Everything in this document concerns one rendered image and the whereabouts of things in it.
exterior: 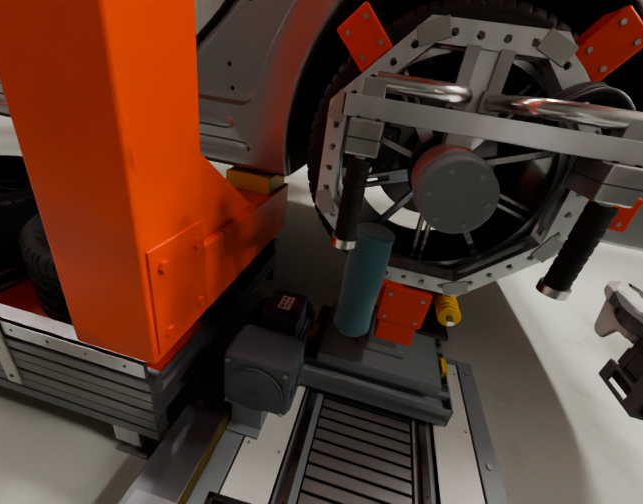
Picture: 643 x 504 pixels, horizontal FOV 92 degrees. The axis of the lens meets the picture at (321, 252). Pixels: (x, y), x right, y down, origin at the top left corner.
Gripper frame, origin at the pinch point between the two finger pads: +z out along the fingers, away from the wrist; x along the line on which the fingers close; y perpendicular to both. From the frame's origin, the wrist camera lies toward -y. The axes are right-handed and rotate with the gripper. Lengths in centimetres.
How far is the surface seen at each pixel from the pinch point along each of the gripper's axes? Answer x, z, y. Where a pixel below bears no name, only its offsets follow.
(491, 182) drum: -13.3, 15.9, -5.8
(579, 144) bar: -6.1, 11.4, -13.5
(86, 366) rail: -87, 1, 50
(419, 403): -3, 33, 66
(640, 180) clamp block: 1.0, 8.4, -10.8
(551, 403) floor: 57, 66, 83
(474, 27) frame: -21.1, 30.4, -28.0
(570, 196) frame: 6.3, 30.5, -3.7
